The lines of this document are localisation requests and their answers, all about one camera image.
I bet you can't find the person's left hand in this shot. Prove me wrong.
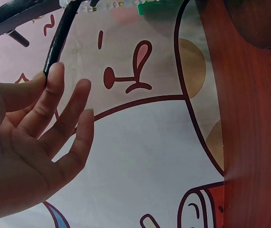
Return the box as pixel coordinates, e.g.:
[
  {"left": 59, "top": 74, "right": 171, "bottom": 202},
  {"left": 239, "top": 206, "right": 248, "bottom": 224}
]
[{"left": 0, "top": 62, "right": 95, "bottom": 228}]

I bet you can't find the black headband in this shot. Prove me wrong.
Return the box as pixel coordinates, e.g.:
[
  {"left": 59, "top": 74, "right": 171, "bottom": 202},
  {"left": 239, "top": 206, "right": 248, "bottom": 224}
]
[{"left": 0, "top": 0, "right": 79, "bottom": 87}]

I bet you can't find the short black rod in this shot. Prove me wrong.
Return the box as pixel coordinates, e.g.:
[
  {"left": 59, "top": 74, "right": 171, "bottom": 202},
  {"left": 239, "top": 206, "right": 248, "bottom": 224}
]
[{"left": 7, "top": 29, "right": 30, "bottom": 48}]

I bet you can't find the green plastic piece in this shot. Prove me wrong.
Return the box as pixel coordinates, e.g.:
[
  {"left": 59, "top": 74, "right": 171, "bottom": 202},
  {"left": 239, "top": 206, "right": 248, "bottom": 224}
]
[{"left": 137, "top": 1, "right": 183, "bottom": 24}]

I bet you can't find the white bead string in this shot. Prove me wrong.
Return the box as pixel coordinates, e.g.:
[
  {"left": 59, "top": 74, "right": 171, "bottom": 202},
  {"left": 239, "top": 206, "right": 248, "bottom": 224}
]
[{"left": 58, "top": 0, "right": 161, "bottom": 14}]

